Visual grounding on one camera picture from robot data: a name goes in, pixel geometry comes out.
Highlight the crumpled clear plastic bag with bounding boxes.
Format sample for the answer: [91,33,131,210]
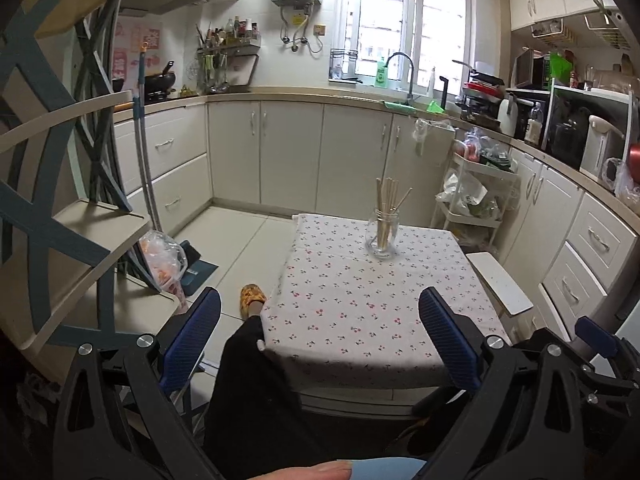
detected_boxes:
[602,157,640,201]

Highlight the metal water hoses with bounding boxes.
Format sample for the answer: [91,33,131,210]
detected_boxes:
[280,4,323,53]

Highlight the yellow slipper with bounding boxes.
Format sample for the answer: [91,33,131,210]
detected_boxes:
[240,284,267,320]

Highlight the black cooker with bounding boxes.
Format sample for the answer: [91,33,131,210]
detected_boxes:
[550,107,591,158]

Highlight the white counter rack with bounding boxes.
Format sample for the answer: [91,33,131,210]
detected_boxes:
[545,85,636,181]

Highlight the folding stool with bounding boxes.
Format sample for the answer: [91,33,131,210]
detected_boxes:
[162,352,208,436]

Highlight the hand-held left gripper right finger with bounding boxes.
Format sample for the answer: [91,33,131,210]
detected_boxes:
[417,287,587,480]

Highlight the cherry print tablecloth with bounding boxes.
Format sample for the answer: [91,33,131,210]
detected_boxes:
[260,212,512,391]

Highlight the beige and teal shelf unit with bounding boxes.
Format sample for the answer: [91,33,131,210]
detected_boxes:
[0,0,153,356]

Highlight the black wok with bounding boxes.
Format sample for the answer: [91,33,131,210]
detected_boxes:
[145,60,177,92]

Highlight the black wire rack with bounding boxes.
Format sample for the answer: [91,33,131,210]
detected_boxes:
[329,49,362,83]

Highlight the pink wall poster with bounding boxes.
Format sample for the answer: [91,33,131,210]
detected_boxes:
[114,25,163,81]

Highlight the white hanging wire basket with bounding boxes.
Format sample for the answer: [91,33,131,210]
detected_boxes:
[531,19,576,43]

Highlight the clear plastic bottle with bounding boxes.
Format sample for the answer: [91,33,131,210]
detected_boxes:
[525,102,543,143]

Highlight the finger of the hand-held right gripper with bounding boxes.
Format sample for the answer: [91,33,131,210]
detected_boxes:
[567,360,640,411]
[575,316,619,358]

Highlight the stack of pans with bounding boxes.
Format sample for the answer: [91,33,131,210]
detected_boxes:
[455,60,506,126]

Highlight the white rolling cart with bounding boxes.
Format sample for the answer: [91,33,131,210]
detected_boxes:
[435,152,521,246]

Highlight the chrome kitchen faucet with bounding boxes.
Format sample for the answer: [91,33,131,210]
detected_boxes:
[385,52,416,106]

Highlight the green plastic bag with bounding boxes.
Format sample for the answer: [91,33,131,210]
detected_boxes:
[547,52,573,86]

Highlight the light blue shirt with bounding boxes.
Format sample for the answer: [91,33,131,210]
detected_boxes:
[347,455,428,480]

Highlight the person's left leg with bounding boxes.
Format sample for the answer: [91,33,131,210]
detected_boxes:
[202,312,351,480]

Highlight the white electric water boiler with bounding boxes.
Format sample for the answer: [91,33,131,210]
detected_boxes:
[580,115,626,176]

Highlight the clear glass jar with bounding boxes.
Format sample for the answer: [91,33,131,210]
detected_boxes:
[365,207,401,260]

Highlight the wall spice rack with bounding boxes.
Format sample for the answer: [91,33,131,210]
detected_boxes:
[196,17,262,95]

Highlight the microwave oven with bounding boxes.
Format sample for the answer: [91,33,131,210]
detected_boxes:
[514,49,551,90]

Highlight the cream base cabinets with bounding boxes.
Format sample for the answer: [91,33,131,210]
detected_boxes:
[112,95,640,341]

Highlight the white frame window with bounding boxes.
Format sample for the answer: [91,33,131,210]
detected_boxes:
[345,0,473,93]

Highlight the plastic bag with orange contents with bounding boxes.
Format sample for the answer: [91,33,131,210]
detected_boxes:
[137,230,188,306]

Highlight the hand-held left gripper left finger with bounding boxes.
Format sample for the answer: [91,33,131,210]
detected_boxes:
[52,287,223,480]

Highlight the white bench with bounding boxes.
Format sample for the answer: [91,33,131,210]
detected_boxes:
[466,251,534,317]

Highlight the bunch of wooden chopsticks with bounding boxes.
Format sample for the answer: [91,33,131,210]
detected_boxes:
[375,176,414,251]

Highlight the person's left hand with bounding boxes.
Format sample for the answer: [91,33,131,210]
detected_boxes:
[252,460,353,480]

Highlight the broom and blue dustpan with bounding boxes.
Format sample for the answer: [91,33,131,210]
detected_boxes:
[132,42,163,233]

